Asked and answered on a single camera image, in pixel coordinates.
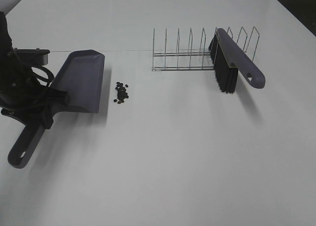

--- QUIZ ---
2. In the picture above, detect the chrome wire dish rack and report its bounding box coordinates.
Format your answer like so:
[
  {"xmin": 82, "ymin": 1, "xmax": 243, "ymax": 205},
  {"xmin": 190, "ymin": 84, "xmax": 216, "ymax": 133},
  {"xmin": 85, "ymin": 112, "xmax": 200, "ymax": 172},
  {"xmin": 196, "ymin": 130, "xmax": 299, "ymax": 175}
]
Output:
[{"xmin": 151, "ymin": 26, "xmax": 261, "ymax": 72}]

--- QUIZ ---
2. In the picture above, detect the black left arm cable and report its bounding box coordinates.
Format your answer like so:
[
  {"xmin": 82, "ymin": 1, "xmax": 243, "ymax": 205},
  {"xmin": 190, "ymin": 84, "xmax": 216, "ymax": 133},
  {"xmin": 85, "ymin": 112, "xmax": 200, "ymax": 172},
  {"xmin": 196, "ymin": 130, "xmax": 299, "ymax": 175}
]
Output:
[{"xmin": 29, "ymin": 64, "xmax": 55, "ymax": 88}]

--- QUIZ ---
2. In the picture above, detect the pile of coffee beans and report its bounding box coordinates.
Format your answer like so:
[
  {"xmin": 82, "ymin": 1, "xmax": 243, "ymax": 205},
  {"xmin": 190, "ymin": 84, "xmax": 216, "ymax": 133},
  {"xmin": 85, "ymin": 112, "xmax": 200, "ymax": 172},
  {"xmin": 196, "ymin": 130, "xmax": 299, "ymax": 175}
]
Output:
[{"xmin": 113, "ymin": 81, "xmax": 129, "ymax": 104}]

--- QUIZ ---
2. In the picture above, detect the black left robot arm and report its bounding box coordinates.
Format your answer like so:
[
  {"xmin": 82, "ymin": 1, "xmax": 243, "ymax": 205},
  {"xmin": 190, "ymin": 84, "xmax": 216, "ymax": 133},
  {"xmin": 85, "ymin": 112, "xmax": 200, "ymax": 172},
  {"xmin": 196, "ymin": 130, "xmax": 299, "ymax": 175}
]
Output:
[{"xmin": 0, "ymin": 12, "xmax": 70, "ymax": 129}]

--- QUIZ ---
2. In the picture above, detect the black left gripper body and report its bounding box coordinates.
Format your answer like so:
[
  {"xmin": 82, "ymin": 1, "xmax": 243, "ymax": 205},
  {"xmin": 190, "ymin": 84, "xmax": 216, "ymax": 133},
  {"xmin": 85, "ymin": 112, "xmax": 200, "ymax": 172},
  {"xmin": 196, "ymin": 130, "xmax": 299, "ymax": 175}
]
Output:
[{"xmin": 0, "ymin": 50, "xmax": 67, "ymax": 129}]

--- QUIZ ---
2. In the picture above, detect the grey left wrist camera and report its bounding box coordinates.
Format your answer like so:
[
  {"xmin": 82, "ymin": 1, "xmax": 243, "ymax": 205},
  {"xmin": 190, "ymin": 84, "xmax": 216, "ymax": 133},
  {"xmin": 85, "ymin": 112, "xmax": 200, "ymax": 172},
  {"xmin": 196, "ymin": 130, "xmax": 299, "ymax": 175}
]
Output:
[{"xmin": 14, "ymin": 48, "xmax": 50, "ymax": 66}]

